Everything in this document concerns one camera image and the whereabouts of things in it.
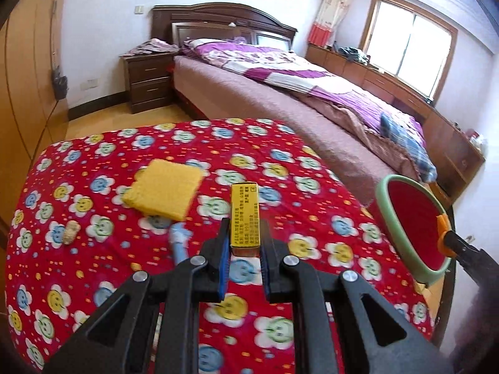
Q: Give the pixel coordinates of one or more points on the red flower print blanket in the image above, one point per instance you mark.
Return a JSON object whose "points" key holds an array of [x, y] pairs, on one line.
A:
{"points": [[97, 156]]}

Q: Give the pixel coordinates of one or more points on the pile of clothes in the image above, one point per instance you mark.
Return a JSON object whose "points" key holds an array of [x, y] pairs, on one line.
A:
{"points": [[152, 46]]}

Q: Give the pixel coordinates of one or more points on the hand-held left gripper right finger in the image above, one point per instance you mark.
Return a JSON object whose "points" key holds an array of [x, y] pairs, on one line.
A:
{"points": [[266, 276]]}

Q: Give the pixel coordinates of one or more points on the yellow sponge cloth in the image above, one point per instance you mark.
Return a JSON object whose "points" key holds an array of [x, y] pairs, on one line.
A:
{"points": [[163, 193]]}

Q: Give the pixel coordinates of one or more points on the light blue tube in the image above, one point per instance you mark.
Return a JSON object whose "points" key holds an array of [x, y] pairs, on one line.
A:
{"points": [[179, 241]]}

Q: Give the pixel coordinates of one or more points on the dark wooden nightstand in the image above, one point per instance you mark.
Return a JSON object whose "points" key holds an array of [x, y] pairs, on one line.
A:
{"points": [[150, 81]]}

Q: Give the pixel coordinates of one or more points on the long low wooden cabinet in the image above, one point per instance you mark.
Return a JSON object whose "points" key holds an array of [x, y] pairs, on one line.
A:
{"points": [[448, 140]]}

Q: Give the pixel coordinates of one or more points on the dark clothes heap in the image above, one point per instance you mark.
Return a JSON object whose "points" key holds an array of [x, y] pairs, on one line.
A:
{"points": [[353, 54]]}

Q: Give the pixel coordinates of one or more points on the blue plaid cloth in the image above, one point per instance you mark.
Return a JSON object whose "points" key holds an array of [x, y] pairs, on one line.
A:
{"points": [[407, 144]]}

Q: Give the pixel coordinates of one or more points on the white wall outlet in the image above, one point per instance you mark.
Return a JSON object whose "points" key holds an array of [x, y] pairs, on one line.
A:
{"points": [[89, 83]]}

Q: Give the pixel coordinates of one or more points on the dark wooden headboard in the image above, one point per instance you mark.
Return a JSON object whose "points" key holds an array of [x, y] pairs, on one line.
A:
{"points": [[218, 19]]}

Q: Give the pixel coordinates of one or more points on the yellow cardboard box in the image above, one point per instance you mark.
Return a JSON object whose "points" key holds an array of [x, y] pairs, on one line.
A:
{"points": [[245, 218]]}

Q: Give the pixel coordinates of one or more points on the bed with pink cover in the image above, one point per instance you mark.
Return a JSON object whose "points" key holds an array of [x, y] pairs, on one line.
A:
{"points": [[241, 93]]}

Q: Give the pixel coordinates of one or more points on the black hanging bag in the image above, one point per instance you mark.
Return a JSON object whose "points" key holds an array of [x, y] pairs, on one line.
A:
{"points": [[60, 85]]}

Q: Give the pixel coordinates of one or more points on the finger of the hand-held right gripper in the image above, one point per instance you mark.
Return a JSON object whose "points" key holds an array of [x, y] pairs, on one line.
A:
{"points": [[466, 251]]}

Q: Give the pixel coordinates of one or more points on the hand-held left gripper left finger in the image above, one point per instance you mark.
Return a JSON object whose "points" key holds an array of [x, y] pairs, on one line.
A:
{"points": [[223, 272]]}

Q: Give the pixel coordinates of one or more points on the wall light switch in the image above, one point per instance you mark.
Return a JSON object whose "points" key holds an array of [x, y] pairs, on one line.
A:
{"points": [[138, 9]]}

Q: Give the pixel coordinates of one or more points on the small white jar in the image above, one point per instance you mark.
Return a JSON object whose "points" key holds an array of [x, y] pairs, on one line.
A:
{"points": [[477, 140]]}

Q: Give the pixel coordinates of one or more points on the light wooden wardrobe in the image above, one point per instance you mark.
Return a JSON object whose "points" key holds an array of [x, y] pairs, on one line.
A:
{"points": [[27, 85]]}

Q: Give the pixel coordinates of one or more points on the purple patterned quilt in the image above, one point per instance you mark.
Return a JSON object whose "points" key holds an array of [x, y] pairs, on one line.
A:
{"points": [[296, 74]]}

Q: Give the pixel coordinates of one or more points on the red bin liner bag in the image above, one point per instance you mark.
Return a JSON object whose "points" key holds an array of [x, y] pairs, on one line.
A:
{"points": [[413, 222]]}

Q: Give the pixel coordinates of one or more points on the orange bag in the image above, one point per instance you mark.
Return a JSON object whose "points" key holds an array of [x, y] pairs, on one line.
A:
{"points": [[444, 235]]}

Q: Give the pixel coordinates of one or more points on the wooden framed window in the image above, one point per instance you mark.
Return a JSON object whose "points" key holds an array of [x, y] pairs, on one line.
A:
{"points": [[409, 46]]}

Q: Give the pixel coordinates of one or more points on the patterned curtain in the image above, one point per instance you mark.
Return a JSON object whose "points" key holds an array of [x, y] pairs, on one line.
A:
{"points": [[331, 15]]}

